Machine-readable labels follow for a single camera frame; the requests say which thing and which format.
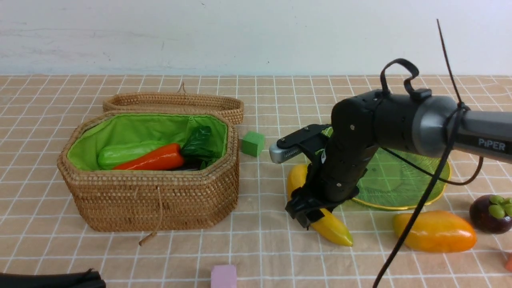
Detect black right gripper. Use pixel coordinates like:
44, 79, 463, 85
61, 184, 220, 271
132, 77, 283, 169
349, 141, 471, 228
277, 124, 378, 229

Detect yellow toy banana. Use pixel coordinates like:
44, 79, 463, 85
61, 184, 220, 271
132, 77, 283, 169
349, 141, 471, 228
286, 164, 354, 247

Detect orange toy carrot green leaves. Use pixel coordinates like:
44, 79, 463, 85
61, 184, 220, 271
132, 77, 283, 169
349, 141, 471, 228
113, 126, 216, 171

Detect orange yellow toy mango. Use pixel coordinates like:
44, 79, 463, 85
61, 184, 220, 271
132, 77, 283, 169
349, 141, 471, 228
404, 211, 477, 253

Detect dark purple toy mangosteen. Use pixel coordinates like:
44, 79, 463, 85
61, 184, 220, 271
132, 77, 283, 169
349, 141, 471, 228
469, 194, 512, 234

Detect green toy cucumber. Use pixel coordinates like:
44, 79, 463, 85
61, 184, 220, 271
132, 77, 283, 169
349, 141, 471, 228
97, 140, 166, 170

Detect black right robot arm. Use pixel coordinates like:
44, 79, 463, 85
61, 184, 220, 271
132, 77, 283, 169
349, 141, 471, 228
270, 90, 512, 228

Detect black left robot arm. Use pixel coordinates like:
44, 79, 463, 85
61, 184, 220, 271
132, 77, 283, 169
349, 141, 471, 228
0, 269, 106, 288

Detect green foam cube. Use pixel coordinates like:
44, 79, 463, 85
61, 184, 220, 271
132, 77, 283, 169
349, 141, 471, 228
241, 131, 265, 158

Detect green glass leaf plate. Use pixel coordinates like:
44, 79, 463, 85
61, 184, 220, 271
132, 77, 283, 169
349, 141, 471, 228
320, 126, 452, 211

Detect pink foam cube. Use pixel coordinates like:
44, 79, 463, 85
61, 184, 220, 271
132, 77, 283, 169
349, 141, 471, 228
210, 264, 238, 288

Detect woven wicker basket lid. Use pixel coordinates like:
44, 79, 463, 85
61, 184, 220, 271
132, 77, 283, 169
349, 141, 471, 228
102, 83, 244, 125

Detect orange foam cube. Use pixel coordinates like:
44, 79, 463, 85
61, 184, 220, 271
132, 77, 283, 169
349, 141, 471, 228
504, 252, 512, 273

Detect woven wicker basket green lining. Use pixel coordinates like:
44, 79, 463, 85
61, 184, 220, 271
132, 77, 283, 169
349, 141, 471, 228
58, 110, 240, 233

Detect checkered beige tablecloth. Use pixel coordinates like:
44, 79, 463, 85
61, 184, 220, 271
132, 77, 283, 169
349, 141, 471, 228
0, 74, 512, 288

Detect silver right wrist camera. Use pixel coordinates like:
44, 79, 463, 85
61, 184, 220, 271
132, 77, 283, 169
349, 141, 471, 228
269, 143, 302, 164

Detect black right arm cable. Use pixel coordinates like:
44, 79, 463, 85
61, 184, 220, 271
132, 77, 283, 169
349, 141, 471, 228
372, 18, 484, 288

